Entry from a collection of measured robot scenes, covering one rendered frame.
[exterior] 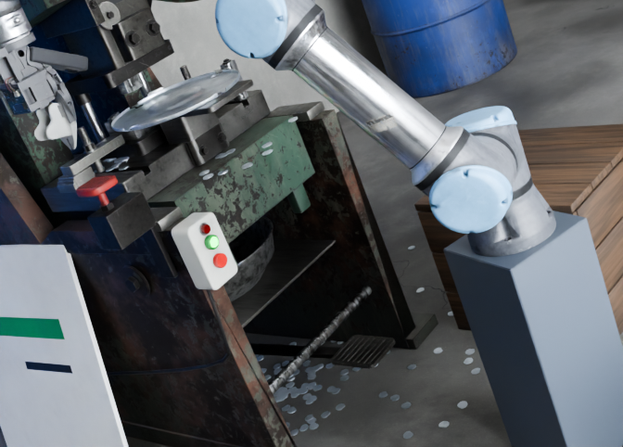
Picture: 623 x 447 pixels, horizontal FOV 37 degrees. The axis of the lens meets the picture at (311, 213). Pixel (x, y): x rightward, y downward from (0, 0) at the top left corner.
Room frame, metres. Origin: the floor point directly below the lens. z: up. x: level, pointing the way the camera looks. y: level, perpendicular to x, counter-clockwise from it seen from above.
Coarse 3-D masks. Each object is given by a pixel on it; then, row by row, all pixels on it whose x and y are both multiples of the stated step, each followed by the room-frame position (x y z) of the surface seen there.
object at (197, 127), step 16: (224, 96) 1.82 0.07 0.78; (192, 112) 1.82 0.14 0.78; (208, 112) 1.79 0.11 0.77; (176, 128) 1.90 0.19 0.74; (192, 128) 1.90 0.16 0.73; (208, 128) 1.92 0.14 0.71; (192, 144) 1.89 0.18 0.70; (208, 144) 1.91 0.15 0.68; (224, 144) 1.94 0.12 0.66; (192, 160) 1.90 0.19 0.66
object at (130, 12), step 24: (96, 0) 1.95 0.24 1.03; (120, 0) 1.99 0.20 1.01; (144, 0) 2.03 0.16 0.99; (120, 24) 1.94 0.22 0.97; (144, 24) 1.97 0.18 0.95; (72, 48) 2.01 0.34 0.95; (96, 48) 1.96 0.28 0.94; (120, 48) 1.95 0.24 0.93; (144, 48) 1.96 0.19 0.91; (96, 72) 1.98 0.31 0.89
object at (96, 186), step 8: (104, 176) 1.67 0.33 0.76; (112, 176) 1.65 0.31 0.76; (88, 184) 1.66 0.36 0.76; (96, 184) 1.64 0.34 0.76; (104, 184) 1.63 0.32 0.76; (112, 184) 1.63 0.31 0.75; (80, 192) 1.64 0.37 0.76; (88, 192) 1.62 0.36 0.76; (96, 192) 1.61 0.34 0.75; (104, 192) 1.65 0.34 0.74; (104, 200) 1.65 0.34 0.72
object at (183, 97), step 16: (192, 80) 2.09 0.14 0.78; (208, 80) 2.03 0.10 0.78; (224, 80) 1.96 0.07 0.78; (160, 96) 2.05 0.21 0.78; (176, 96) 1.96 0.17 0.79; (192, 96) 1.91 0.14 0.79; (208, 96) 1.87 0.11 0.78; (128, 112) 2.03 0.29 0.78; (144, 112) 1.96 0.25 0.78; (160, 112) 1.90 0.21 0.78; (176, 112) 1.84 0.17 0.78; (112, 128) 1.92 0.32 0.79; (128, 128) 1.88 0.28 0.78
